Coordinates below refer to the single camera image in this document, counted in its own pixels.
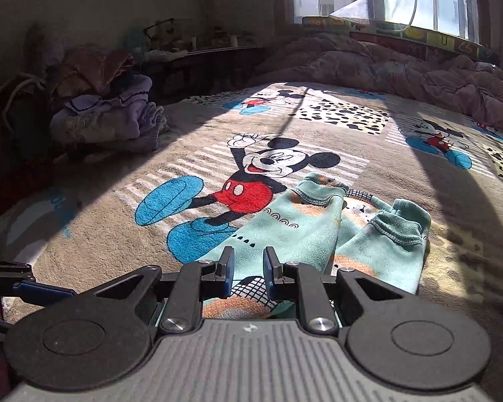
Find black desk lamp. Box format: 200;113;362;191
144;17;177;47

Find pink satin quilt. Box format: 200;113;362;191
59;46;137;93

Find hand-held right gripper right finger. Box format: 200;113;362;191
263;246;405;333

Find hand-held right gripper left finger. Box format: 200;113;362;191
94;246;236;332

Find floral cream pants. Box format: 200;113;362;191
63;107;170;153

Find purple comforter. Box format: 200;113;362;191
251;33;503;130

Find cluttered side table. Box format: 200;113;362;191
126;21;256;61

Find purple pajama top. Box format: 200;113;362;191
50;74;154;143

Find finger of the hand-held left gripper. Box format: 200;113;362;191
0;260;77;303

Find teal lion print sweatshirt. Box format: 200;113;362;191
157;172;432;331

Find clear plastic sheet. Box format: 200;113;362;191
330;0;374;21

